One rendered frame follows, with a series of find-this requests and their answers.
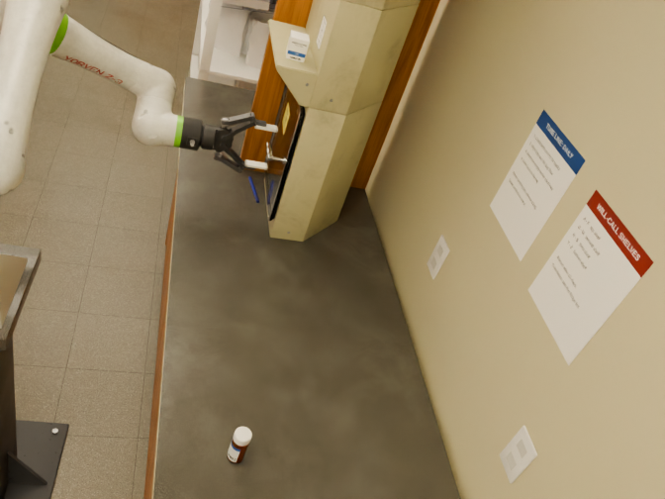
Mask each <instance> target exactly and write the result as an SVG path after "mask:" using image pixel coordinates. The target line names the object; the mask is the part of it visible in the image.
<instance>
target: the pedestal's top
mask: <svg viewBox="0 0 665 499"><path fill-rule="evenodd" d="M0 253H4V254H8V255H14V256H19V257H25V258H27V259H28V262H27V264H26V267H25V269H24V272H23V275H22V277H21V280H20V282H19V285H18V287H17V290H16V293H15V295H14V298H13V300H12V303H11V306H10V308H9V311H8V313H7V316H6V318H5V321H4V324H3V326H2V329H0V350H6V349H7V347H8V344H9V343H10V340H11V338H12V335H13V332H14V330H15V327H16V325H17V322H18V319H19V317H20V314H21V312H22V309H23V306H24V304H25V301H26V299H27V296H28V293H29V291H30V288H31V286H32V283H33V280H34V278H35V275H36V272H37V270H38V267H39V265H40V262H41V259H42V250H41V249H33V248H26V247H20V246H13V245H6V244H0Z"/></svg>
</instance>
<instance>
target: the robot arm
mask: <svg viewBox="0 0 665 499"><path fill-rule="evenodd" d="M68 4H69V0H0V33H1V34H0V195H3V194H6V193H8V192H10V191H12V190H14V189H15V188H16V187H17V186H18V185H19V184H20V183H21V181H22V179H23V177H24V174H25V168H26V158H27V149H28V142H29V135H30V129H31V124H32V118H33V113H34V108H35V104H36V99H37V95H38V91H39V87H40V83H41V80H42V76H43V73H44V69H45V66H46V63H47V60H48V55H51V56H54V57H57V58H59V59H62V60H65V61H67V62H70V63H72V64H75V65H77V66H80V67H82V68H84V69H87V70H89V71H91V72H93V73H96V74H98V75H100V76H102V77H104V78H106V79H108V80H110V81H112V82H114V83H116V84H118V85H119V86H121V87H123V88H125V89H127V90H129V91H131V92H132V93H134V94H136V95H137V97H138V99H137V104H136V109H135V113H134V116H133V120H132V131H133V134H134V136H135V137H136V139H137V140H138V141H139V142H141V143H142V144H144V145H147V146H169V147H176V148H182V149H188V150H198V149H199V147H201V149H204V150H215V151H216V152H215V153H214V160H218V161H221V162H222V163H224V164H225V165H227V166H229V167H230V168H232V169H233V170H235V171H236V172H238V173H242V171H243V170H244V169H245V168H247V169H256V168H259V169H265V170H267V163H265V162H259V161H253V160H247V159H246V160H245V161H243V160H242V159H241V158H240V157H239V156H238V155H237V153H236V152H235V151H234V150H233V149H232V145H233V140H234V136H235V135H236V134H238V133H240V132H242V131H244V130H246V129H249V128H251V127H253V126H254V128H255V129H259V130H264V131H270V132H275V133H278V128H277V126H275V125H269V124H266V122H265V121H261V120H257V119H255V116H254V113H253V112H251V113H247V114H242V115H238V116H233V117H222V125H221V126H220V127H218V126H216V125H211V124H204V125H202V124H203V121H202V120H200V119H195V118H189V117H184V116H179V115H174V114H172V105H173V100H174V95H175V91H176V85H175V81H174V79H173V77H172V76H171V74H170V73H168V72H167V71H166V70H164V69H161V68H159V67H156V66H154V65H152V64H149V63H147V62H145V61H143V60H140V59H138V58H137V57H135V56H133V55H131V54H129V53H128V52H126V51H124V50H121V49H120V48H118V47H116V46H114V45H113V44H111V43H109V42H108V41H106V40H104V39H103V38H101V37H99V36H98V35H96V34H95V33H93V32H92V31H90V30H89V29H87V28H86V27H84V26H83V25H81V24H80V23H78V22H77V21H75V20H74V19H73V18H71V17H70V16H68V15H67V14H66V13H65V12H66V10H67V7H68ZM238 123H241V124H239V125H237V126H235V127H231V128H229V129H227V128H226V126H228V125H233V124H238ZM221 151H225V152H226V153H227V154H228V155H229V156H230V157H231V158H232V159H233V160H234V161H232V160H231V159H229V158H228V157H226V156H225V155H223V154H222V153H221Z"/></svg>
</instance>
